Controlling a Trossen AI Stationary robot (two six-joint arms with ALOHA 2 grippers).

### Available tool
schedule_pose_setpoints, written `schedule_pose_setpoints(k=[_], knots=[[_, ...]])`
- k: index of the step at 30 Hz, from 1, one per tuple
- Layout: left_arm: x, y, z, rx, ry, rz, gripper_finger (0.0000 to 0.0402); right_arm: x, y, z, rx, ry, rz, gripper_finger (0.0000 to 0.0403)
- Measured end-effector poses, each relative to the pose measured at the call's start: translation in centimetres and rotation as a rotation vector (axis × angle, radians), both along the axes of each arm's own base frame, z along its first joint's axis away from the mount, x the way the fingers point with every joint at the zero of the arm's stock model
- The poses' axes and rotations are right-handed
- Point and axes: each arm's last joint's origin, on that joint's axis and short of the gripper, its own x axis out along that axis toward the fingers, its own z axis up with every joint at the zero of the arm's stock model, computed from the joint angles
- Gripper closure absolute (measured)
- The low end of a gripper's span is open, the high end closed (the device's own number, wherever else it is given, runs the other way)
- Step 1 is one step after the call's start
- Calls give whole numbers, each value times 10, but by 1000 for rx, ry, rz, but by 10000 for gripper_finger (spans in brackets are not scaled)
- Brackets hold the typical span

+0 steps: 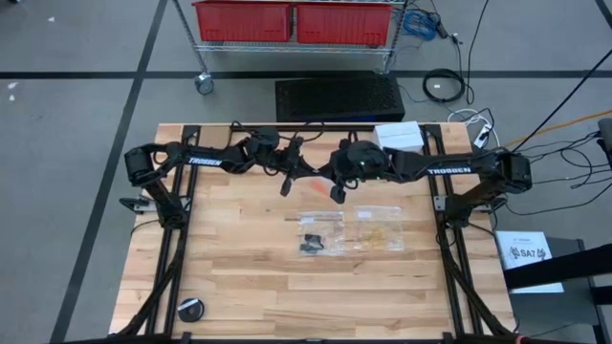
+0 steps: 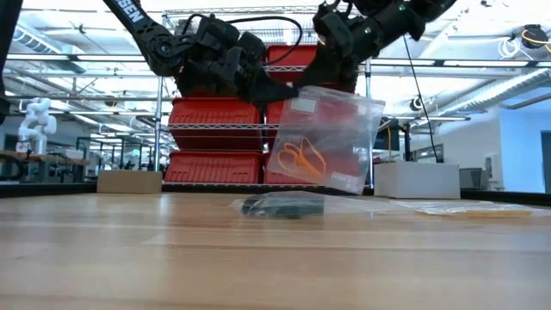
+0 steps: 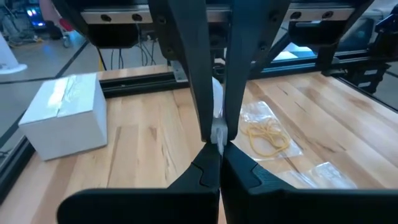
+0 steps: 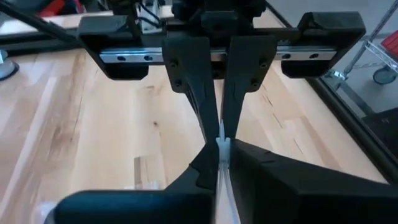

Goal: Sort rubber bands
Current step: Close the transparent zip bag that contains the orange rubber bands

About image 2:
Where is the white coiled ceiling cable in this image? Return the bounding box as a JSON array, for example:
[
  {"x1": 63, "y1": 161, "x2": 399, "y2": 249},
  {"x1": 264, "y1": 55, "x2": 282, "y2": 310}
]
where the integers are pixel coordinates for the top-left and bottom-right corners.
[{"x1": 498, "y1": 38, "x2": 523, "y2": 60}]

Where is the chrome wire shelf cart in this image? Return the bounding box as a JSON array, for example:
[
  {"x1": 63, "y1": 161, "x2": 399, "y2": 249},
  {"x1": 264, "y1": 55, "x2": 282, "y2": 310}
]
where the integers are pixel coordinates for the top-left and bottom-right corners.
[{"x1": 152, "y1": 4, "x2": 375, "y2": 190}]

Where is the brown cardboard box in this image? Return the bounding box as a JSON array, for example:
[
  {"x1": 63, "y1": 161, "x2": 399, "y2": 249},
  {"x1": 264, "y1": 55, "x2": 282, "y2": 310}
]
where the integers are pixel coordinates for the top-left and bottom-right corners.
[{"x1": 96, "y1": 170, "x2": 164, "y2": 195}]

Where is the red plastic storage bin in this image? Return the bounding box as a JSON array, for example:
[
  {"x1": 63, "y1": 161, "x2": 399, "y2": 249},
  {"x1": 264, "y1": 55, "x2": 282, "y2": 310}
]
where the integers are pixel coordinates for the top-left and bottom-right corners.
[
  {"x1": 264, "y1": 44, "x2": 361, "y2": 94},
  {"x1": 263, "y1": 151, "x2": 361, "y2": 186},
  {"x1": 263, "y1": 96, "x2": 361, "y2": 152},
  {"x1": 164, "y1": 150, "x2": 264, "y2": 185},
  {"x1": 168, "y1": 96, "x2": 264, "y2": 152}
]

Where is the yellow rubber band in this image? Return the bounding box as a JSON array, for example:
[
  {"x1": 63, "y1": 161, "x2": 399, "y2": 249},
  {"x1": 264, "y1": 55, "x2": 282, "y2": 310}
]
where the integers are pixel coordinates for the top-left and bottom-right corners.
[{"x1": 424, "y1": 208, "x2": 535, "y2": 218}]

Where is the clear plastic zip bag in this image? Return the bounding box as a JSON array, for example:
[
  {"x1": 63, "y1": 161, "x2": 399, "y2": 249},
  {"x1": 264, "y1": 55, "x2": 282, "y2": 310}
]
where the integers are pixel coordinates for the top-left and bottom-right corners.
[
  {"x1": 265, "y1": 84, "x2": 387, "y2": 195},
  {"x1": 389, "y1": 198, "x2": 546, "y2": 218},
  {"x1": 231, "y1": 190, "x2": 393, "y2": 220}
]

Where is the white box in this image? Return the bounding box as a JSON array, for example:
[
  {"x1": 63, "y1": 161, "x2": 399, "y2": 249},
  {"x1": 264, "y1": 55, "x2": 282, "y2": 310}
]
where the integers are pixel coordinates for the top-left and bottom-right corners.
[{"x1": 373, "y1": 162, "x2": 461, "y2": 200}]

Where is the grey chair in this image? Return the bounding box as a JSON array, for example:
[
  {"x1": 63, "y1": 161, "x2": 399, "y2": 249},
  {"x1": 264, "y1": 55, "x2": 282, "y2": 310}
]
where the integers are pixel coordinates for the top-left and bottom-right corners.
[{"x1": 459, "y1": 167, "x2": 492, "y2": 191}]

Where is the wide black rubber band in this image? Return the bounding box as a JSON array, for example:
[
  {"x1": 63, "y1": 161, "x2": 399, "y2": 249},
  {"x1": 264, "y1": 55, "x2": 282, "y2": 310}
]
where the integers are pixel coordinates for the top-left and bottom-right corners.
[
  {"x1": 282, "y1": 201, "x2": 326, "y2": 220},
  {"x1": 240, "y1": 196, "x2": 288, "y2": 219}
]

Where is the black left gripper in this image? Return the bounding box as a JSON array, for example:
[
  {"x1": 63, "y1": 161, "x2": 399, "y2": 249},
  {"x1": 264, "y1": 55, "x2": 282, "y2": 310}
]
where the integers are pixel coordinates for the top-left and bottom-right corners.
[{"x1": 175, "y1": 15, "x2": 300, "y2": 108}]

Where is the dark monitor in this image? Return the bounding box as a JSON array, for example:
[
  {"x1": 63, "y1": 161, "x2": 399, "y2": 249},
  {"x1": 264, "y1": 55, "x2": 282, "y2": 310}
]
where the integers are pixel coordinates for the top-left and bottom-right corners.
[{"x1": 373, "y1": 116, "x2": 401, "y2": 152}]

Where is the hanging black cable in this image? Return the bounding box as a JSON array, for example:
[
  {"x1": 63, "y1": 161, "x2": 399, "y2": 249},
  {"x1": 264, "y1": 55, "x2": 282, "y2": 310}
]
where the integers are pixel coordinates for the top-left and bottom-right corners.
[{"x1": 402, "y1": 34, "x2": 439, "y2": 164}]

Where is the black vertical post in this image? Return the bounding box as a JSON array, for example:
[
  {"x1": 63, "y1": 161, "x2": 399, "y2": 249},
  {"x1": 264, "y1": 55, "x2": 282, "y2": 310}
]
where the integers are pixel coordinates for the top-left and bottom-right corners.
[{"x1": 399, "y1": 122, "x2": 413, "y2": 164}]

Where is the wooden background workbench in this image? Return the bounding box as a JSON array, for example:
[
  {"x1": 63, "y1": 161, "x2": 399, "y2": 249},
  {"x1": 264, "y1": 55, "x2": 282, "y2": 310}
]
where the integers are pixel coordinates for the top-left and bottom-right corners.
[{"x1": 0, "y1": 150, "x2": 91, "y2": 184}]

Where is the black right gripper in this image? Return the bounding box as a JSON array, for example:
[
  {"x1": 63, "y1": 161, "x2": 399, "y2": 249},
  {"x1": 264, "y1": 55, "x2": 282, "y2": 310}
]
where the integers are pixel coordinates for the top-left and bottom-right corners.
[{"x1": 294, "y1": 0, "x2": 427, "y2": 94}]

